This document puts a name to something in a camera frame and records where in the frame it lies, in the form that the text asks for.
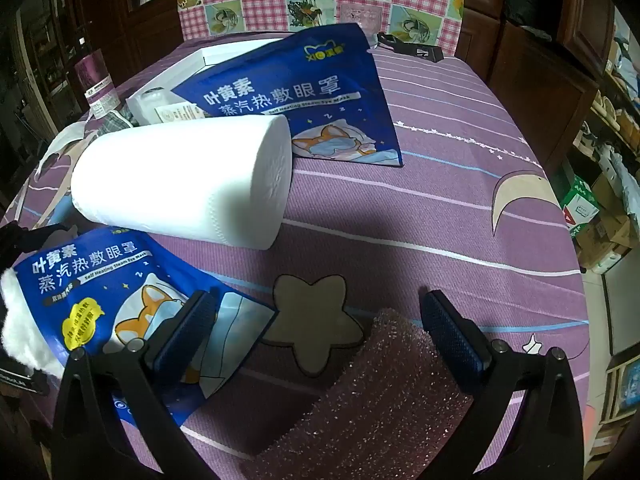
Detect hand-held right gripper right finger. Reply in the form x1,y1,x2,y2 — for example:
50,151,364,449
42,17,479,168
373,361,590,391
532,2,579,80
420,287,585,480

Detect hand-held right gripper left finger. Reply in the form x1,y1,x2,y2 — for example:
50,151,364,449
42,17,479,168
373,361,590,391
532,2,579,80
52,290,221,480

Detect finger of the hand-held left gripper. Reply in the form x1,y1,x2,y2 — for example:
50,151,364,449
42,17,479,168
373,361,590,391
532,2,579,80
0,357,63,395
0,222,32,258

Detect white fluffy plush toy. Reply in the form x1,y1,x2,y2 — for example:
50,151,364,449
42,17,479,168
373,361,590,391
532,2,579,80
0,267,68,378

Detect blue eye mask packet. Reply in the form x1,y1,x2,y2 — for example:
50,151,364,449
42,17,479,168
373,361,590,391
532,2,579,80
170,22,405,168
12,225,278,436

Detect pink foam sponge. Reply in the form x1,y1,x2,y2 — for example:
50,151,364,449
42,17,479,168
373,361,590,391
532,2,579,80
240,307,473,480

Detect white toilet paper roll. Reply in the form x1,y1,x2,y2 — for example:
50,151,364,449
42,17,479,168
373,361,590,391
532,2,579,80
70,114,293,251

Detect grey plaid pouch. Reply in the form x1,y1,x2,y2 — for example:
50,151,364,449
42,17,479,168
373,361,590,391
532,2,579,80
95,109,136,133

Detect white cardboard box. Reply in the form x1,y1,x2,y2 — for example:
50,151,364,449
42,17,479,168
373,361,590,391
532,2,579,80
125,35,291,126

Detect purple printed tablecloth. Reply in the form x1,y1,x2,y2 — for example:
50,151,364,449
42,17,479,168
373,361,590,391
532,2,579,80
0,35,588,480

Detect purple bottle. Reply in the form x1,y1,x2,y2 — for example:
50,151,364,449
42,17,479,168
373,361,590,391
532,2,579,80
74,50,121,118

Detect green carton box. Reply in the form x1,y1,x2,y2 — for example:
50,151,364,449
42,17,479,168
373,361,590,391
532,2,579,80
560,175,601,233

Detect dark wooden glass-door cabinet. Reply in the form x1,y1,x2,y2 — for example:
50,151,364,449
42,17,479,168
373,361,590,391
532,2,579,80
0,0,183,171

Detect clear drinking glass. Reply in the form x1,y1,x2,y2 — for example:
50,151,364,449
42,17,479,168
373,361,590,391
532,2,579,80
342,2,388,51

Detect black strap clip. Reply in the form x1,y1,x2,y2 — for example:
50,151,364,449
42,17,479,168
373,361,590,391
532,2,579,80
376,32,446,63

